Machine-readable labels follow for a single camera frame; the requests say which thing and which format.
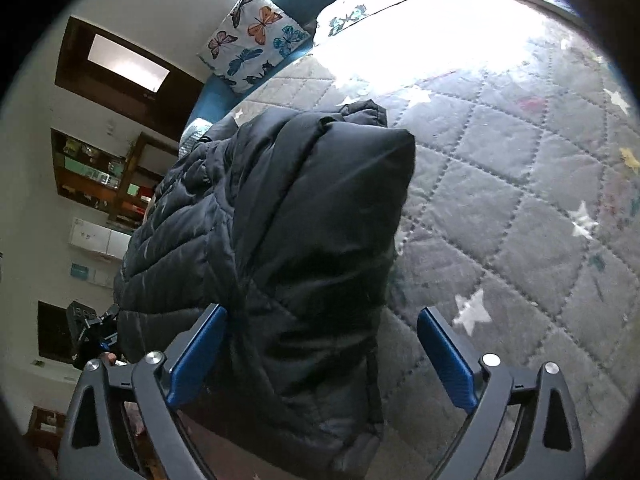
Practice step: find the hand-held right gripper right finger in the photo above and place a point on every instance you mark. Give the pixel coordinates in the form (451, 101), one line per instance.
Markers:
(450, 360)

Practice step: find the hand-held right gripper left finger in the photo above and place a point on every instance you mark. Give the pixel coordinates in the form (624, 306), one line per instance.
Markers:
(197, 355)

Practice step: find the black puffer jacket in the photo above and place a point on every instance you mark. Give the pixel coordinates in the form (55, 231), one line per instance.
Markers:
(280, 240)

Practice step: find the person's left hand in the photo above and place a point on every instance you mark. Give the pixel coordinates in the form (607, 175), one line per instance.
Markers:
(108, 358)

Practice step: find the grey star quilt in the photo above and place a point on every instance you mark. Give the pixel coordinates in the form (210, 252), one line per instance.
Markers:
(500, 210)

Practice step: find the butterfly print pillow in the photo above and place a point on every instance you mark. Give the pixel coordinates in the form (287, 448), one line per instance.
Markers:
(252, 40)

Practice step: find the white pillow with butterflies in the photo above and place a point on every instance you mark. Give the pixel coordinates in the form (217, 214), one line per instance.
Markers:
(360, 10)

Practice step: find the white wall box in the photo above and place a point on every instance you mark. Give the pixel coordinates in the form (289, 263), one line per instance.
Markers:
(97, 240)

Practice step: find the wooden wall shelf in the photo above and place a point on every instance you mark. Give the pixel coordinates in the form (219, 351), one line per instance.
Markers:
(100, 175)

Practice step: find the dark wooden door frame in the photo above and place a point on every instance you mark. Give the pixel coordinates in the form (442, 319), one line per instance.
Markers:
(120, 90)

